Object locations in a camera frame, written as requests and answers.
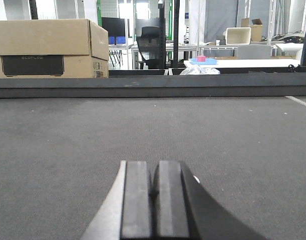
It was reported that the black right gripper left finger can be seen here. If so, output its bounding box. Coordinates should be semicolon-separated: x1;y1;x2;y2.
81;160;153;240

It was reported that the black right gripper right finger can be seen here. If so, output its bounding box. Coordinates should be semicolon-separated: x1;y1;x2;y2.
154;160;265;240

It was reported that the brown cardboard box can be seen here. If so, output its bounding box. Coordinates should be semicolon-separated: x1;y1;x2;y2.
0;19;109;79

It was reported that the open cardboard box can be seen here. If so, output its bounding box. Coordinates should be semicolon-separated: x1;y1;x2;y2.
241;18;263;42

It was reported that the crumpled clear plastic bag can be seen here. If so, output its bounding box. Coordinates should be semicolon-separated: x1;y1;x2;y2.
180;65;220;76

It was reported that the white table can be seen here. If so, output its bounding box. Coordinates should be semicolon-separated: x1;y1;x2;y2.
183;58;306;69

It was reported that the light blue tray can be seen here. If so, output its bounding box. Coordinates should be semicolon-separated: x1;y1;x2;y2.
188;57;218;66

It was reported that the pink cube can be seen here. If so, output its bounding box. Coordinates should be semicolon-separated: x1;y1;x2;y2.
197;55;206;63

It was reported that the grey chair back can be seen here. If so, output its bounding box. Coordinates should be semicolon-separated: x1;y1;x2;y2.
236;44;272;60

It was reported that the black office chair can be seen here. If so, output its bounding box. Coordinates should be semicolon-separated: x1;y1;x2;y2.
136;26;165;70

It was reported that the beige plastic bin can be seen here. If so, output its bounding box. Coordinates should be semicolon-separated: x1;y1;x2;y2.
223;27;251;45

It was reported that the black computer monitor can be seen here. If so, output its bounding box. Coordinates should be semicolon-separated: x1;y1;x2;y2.
102;17;126;37

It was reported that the black vertical post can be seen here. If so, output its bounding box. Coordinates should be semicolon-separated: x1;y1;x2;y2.
173;0;180;68

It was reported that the dark conveyor side rail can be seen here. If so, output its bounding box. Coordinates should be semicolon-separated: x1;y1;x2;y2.
0;72;306;99

